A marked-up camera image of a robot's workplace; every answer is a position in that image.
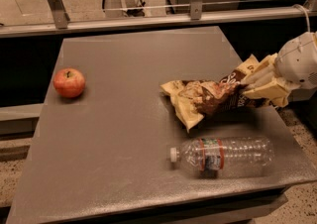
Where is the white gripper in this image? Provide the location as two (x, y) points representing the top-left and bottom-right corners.
(241, 32), (317, 107)

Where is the brown chip bag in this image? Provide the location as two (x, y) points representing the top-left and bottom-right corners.
(160, 55), (276, 131)

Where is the clear plastic water bottle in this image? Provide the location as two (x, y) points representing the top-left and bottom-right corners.
(166, 137), (274, 178)

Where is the red apple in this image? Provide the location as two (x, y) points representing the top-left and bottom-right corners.
(53, 67), (85, 98)

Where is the horizontal metal rail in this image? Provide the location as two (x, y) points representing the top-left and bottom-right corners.
(0, 6), (317, 38)

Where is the white cable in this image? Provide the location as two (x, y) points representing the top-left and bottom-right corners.
(292, 3), (312, 34)

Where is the left metal rail bracket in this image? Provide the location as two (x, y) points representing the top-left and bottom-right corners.
(47, 0), (70, 29)

